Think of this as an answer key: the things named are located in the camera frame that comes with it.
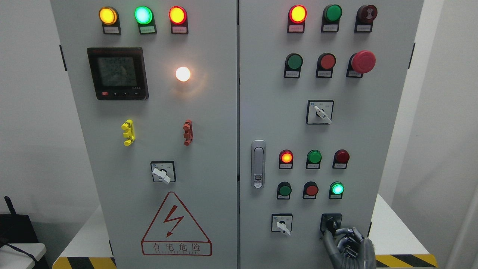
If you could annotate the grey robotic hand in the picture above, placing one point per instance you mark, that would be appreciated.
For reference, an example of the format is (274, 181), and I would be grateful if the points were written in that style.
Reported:
(353, 251)

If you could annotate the black rotary knob switch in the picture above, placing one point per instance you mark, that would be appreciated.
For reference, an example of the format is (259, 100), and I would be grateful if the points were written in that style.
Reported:
(330, 222)

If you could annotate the white platform with hazard stripes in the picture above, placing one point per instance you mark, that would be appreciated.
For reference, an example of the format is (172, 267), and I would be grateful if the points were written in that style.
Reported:
(395, 245)

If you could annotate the green push button lower right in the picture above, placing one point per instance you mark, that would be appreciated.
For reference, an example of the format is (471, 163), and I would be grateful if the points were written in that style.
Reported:
(336, 191)

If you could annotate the green push button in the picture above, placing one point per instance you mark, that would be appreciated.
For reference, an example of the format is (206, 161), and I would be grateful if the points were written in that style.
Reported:
(336, 191)
(283, 191)
(293, 65)

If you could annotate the red push button lower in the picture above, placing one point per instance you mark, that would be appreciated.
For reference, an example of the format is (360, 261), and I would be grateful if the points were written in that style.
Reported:
(310, 190)

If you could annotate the red push button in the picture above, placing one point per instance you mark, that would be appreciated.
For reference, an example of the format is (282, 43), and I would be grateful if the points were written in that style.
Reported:
(310, 190)
(325, 64)

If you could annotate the green push button lower left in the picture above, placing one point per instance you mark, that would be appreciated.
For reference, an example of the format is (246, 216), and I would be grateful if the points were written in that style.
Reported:
(283, 191)

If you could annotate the red indicator middle right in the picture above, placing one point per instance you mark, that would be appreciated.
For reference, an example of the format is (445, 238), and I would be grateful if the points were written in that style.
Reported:
(341, 159)

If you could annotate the green indicator middle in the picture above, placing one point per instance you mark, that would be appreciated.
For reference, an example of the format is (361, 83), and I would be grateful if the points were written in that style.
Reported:
(313, 160)

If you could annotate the red indicator middle left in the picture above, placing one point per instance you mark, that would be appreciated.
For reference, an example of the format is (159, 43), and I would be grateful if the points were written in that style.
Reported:
(286, 160)

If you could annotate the grey right cabinet door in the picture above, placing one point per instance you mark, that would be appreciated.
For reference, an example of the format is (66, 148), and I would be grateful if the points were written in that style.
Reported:
(273, 109)

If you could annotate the grey cabinet door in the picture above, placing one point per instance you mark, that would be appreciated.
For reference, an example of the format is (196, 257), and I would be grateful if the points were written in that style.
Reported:
(273, 109)
(206, 170)

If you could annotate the red high voltage warning sticker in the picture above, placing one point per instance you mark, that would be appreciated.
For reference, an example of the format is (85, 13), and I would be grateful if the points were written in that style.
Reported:
(174, 231)

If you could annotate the red emergency stop button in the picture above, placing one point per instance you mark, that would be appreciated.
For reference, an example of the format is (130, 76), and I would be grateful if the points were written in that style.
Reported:
(360, 63)

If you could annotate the red push button upper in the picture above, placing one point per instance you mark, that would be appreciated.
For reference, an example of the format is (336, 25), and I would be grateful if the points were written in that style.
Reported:
(325, 64)

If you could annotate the green push button upper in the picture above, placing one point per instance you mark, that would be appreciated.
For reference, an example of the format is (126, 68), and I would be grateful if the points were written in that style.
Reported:
(293, 65)

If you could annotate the red terminal connector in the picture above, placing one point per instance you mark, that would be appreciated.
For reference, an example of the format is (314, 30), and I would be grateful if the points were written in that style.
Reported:
(188, 132)

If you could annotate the dark red buzzer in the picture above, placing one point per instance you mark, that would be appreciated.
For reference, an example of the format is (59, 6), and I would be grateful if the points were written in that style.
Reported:
(366, 14)

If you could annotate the green indicator top right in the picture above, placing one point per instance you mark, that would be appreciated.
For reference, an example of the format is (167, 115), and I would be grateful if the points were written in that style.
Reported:
(331, 18)

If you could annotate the red lit indicator top right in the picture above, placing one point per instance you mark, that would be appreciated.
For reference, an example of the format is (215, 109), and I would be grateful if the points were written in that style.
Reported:
(296, 19)

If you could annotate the white lit indicator lamp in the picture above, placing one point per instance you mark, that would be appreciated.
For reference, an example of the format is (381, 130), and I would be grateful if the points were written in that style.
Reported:
(183, 74)

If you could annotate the yellow terminal connector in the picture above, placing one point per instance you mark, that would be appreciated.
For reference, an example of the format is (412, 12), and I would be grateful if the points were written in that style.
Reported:
(128, 133)

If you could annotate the grey left cabinet door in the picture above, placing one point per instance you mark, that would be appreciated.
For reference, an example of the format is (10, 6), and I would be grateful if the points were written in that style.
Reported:
(206, 170)

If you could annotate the black digital power meter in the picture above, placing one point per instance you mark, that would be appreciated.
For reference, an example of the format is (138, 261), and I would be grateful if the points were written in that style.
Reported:
(118, 72)

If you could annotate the red lit indicator light left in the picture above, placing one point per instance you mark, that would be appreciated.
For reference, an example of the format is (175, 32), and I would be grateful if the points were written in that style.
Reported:
(178, 20)

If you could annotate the green lit indicator light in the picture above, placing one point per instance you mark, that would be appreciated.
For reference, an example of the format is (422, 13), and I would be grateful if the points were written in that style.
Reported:
(145, 20)

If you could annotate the yellow indicator light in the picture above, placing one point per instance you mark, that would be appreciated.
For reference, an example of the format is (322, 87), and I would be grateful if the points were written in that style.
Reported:
(110, 20)

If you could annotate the black device with antenna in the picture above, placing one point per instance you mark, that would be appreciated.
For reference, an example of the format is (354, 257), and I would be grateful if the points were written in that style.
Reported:
(17, 229)

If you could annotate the white side table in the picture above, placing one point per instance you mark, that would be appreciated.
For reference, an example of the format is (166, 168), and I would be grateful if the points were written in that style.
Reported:
(12, 259)

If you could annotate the white selector switch lower right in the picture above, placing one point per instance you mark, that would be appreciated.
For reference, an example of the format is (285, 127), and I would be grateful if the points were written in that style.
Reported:
(281, 223)

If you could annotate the white selector switch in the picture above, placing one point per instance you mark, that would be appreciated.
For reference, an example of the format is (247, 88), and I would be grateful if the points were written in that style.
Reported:
(281, 223)
(319, 111)

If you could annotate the silver door lock handle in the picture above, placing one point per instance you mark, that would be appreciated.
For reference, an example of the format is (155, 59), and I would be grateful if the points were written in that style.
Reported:
(257, 163)

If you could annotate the white selector switch upper right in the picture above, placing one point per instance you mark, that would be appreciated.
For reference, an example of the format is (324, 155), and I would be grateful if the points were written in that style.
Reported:
(319, 111)

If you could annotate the white selector switch left door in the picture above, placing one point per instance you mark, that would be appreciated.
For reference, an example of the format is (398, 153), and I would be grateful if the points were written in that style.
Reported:
(163, 171)

